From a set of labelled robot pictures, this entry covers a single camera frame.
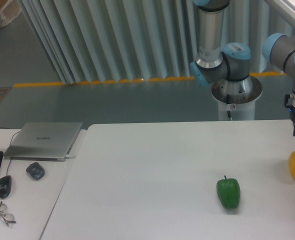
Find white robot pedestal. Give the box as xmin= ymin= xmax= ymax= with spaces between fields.
xmin=211 ymin=76 xmax=263 ymax=121

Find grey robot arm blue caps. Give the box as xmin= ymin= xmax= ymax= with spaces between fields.
xmin=190 ymin=0 xmax=295 ymax=136

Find silver closed laptop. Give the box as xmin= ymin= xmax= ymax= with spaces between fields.
xmin=4 ymin=122 xmax=82 ymax=162

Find wire-rimmed eyeglasses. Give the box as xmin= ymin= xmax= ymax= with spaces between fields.
xmin=0 ymin=201 xmax=17 ymax=227

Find cardboard box with plastic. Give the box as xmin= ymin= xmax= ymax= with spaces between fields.
xmin=0 ymin=0 xmax=22 ymax=29

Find white usb cable plug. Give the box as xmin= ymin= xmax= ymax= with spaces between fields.
xmin=65 ymin=154 xmax=76 ymax=160

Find black mouse cable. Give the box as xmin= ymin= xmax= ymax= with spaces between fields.
xmin=0 ymin=127 xmax=23 ymax=177

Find green bell pepper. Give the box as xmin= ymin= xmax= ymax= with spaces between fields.
xmin=216 ymin=175 xmax=241 ymax=210

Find dark earbuds case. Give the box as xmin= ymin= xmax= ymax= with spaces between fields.
xmin=26 ymin=162 xmax=46 ymax=181

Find white folding screen partition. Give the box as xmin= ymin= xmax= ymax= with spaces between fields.
xmin=19 ymin=0 xmax=295 ymax=84

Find black computer mouse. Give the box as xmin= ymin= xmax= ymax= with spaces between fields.
xmin=0 ymin=175 xmax=12 ymax=199

